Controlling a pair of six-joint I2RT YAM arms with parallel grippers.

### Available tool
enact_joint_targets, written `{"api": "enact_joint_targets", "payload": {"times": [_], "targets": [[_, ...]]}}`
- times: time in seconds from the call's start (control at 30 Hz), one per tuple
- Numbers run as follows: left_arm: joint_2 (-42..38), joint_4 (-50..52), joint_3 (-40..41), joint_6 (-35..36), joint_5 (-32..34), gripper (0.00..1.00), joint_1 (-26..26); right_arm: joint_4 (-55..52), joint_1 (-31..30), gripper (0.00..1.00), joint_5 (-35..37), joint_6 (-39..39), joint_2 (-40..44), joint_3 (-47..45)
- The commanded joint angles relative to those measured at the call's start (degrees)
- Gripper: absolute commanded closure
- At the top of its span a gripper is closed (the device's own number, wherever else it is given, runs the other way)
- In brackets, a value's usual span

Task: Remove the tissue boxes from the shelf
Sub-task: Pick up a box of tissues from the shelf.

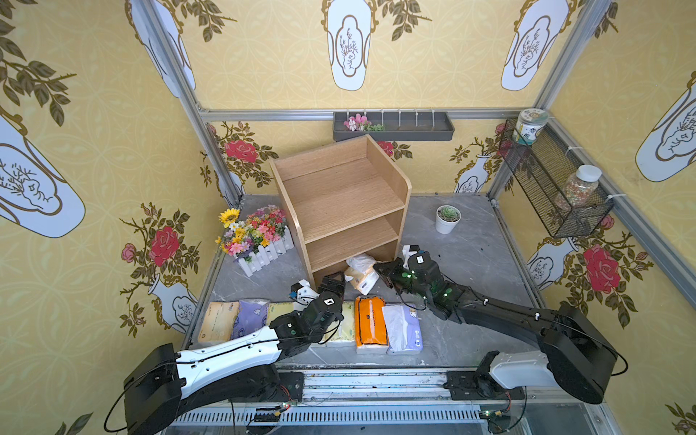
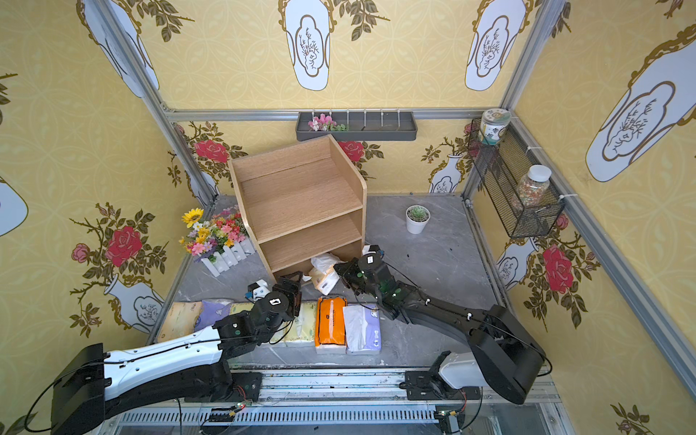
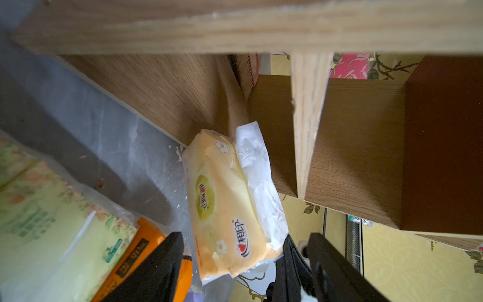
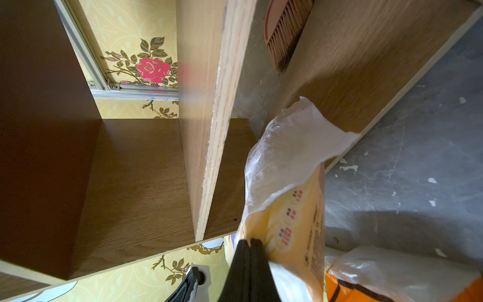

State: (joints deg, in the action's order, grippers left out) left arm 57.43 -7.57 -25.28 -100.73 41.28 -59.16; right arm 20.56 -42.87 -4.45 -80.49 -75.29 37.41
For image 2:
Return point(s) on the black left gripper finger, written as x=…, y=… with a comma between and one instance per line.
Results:
x=295, y=281
x=284, y=286

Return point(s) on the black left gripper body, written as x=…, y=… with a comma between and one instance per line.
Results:
x=293, y=288

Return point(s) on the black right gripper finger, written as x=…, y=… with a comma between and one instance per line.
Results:
x=341, y=280
x=349, y=266

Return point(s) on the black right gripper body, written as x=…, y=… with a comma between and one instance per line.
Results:
x=352, y=272

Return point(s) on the orange tissue pack bottom shelf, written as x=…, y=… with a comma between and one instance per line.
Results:
x=323, y=275

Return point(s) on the yellow green floral tissue pack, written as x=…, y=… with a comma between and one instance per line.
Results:
x=240, y=307

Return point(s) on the orange white tissue box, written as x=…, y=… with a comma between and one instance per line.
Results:
x=330, y=326

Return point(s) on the purple Vinda tissue pack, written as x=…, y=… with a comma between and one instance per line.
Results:
x=212, y=311

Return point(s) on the purple tissue pack bottom shelf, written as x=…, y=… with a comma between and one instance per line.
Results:
x=363, y=334

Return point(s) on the orange cream tissue pack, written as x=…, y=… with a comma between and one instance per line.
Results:
x=179, y=321

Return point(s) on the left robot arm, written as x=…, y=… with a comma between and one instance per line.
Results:
x=98, y=385

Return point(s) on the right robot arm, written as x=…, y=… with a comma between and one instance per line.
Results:
x=508, y=357

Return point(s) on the wooden shelf unit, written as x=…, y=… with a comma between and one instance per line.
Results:
x=299, y=202

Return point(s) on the artificial flowers white fence planter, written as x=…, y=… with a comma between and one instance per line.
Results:
x=220, y=242

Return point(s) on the small potted cactus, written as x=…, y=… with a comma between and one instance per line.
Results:
x=417, y=217

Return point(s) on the pink flowers in tray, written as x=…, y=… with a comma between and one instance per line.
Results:
x=325, y=123

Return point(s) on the glass jar white lid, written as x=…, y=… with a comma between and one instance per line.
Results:
x=531, y=187

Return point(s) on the printed jar on basket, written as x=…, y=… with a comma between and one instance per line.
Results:
x=494, y=124

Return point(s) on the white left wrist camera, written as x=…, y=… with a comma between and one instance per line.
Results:
x=257, y=290

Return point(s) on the metal base rail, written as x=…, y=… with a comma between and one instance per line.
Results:
x=349, y=401

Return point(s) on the grey wall tray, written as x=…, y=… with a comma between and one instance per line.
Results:
x=363, y=125

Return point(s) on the black wire wall basket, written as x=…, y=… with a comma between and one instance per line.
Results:
x=501, y=168

